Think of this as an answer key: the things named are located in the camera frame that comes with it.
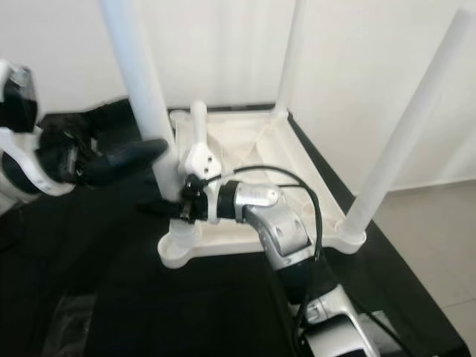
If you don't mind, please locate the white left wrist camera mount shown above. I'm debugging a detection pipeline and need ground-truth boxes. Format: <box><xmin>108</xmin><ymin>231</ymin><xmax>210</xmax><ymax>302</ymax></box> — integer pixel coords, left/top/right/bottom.
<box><xmin>0</xmin><ymin>59</ymin><xmax>74</xmax><ymax>199</ymax></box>

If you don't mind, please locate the white plastic table top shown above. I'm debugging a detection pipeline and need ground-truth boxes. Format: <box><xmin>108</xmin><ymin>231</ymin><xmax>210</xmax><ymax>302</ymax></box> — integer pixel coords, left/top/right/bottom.
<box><xmin>156</xmin><ymin>104</ymin><xmax>370</xmax><ymax>269</ymax></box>

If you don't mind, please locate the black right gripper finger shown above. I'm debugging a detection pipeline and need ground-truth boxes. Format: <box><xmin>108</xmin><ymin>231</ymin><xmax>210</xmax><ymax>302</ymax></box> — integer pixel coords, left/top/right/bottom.
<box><xmin>138</xmin><ymin>202</ymin><xmax>184</xmax><ymax>221</ymax></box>

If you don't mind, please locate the clear plastic bag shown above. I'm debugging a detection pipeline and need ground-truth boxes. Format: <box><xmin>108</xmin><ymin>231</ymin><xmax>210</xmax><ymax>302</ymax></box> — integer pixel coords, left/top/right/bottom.
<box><xmin>45</xmin><ymin>294</ymin><xmax>94</xmax><ymax>357</ymax></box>

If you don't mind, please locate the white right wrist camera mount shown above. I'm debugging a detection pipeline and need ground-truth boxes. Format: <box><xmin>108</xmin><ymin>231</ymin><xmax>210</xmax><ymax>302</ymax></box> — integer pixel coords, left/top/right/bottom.
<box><xmin>181</xmin><ymin>141</ymin><xmax>230</xmax><ymax>225</ymax></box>

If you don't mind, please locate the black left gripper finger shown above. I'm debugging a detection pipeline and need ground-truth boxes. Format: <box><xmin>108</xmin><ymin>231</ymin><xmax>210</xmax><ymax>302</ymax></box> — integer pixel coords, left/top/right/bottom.
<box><xmin>67</xmin><ymin>103</ymin><xmax>129</xmax><ymax>142</ymax></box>
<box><xmin>78</xmin><ymin>138</ymin><xmax>170</xmax><ymax>188</ymax></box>

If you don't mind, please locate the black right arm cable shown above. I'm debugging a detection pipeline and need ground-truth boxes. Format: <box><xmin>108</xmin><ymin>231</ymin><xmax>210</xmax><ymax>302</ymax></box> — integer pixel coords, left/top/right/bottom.
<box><xmin>216</xmin><ymin>164</ymin><xmax>327</xmax><ymax>350</ymax></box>

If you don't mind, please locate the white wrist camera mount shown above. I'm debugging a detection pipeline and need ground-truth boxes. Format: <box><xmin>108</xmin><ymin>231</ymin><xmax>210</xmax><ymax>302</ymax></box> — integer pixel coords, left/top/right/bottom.
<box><xmin>0</xmin><ymin>59</ymin><xmax>74</xmax><ymax>199</ymax></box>
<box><xmin>181</xmin><ymin>141</ymin><xmax>230</xmax><ymax>225</ymax></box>

